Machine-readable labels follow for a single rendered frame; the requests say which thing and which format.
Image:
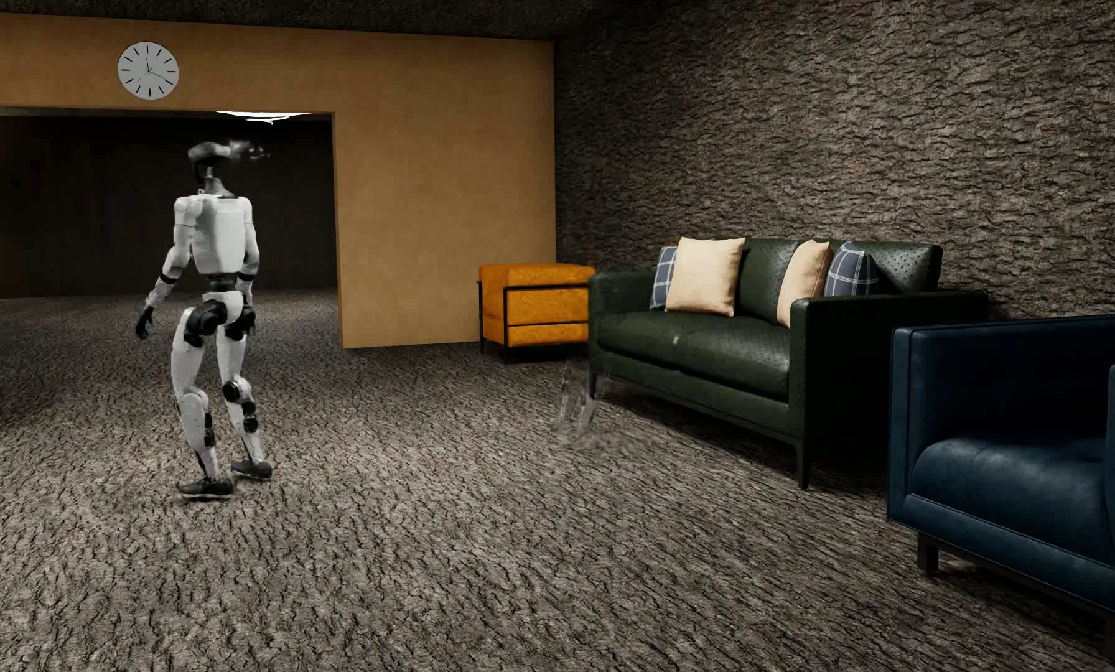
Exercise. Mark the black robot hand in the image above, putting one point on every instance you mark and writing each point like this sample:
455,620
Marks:
144,323

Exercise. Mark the dark green leather sofa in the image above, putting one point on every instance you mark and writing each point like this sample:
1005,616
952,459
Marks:
707,345

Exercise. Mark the white left robot leg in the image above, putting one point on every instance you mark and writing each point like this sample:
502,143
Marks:
190,383

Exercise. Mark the white robot leg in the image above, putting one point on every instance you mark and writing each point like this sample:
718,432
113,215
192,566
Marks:
238,383
190,383

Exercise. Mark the white right robot leg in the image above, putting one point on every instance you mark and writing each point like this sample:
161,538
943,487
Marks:
238,383

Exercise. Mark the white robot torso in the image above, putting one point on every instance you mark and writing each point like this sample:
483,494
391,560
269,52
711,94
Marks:
217,233

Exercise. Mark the black robot head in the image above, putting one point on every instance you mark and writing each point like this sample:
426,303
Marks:
208,157

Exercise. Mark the white ceiling light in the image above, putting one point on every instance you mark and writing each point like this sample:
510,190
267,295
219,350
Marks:
261,116

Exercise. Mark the orange drawer cabinet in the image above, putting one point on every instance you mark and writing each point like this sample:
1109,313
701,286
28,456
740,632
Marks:
534,306

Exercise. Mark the blue plaid cushion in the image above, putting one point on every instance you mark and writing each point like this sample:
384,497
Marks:
663,277
850,272

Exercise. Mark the beige square cushion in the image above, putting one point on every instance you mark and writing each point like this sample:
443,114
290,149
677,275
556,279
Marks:
802,278
704,276

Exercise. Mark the navy blue leather armchair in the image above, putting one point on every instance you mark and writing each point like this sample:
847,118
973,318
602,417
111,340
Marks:
1024,457

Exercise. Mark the round white wall clock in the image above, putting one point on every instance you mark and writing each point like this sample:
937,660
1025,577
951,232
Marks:
148,71

